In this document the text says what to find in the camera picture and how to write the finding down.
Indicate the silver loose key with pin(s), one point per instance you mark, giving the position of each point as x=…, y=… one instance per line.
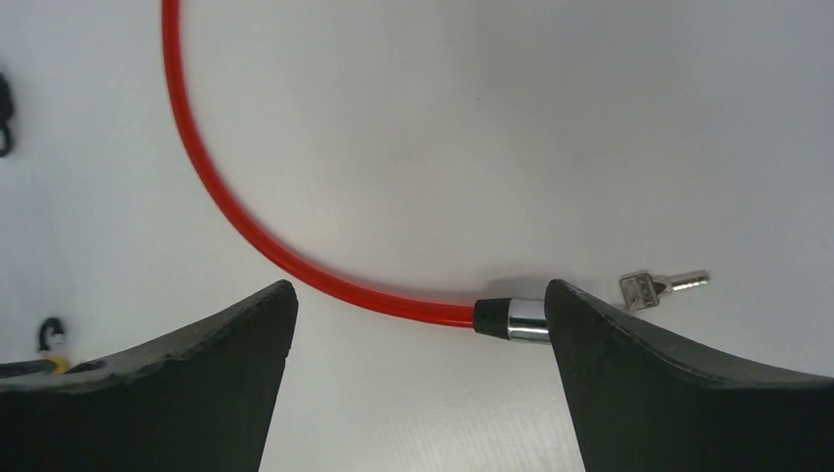
x=643, y=290

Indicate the yellow padlock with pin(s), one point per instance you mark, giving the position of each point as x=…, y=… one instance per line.
x=51, y=360

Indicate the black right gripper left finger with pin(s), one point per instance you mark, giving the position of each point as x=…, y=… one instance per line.
x=199, y=398

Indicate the black padlock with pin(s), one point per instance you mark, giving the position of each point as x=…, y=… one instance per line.
x=7, y=114

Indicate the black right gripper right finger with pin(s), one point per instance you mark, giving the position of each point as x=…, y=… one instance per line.
x=643, y=398

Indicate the red cable lock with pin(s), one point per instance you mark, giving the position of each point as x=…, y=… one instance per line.
x=513, y=319

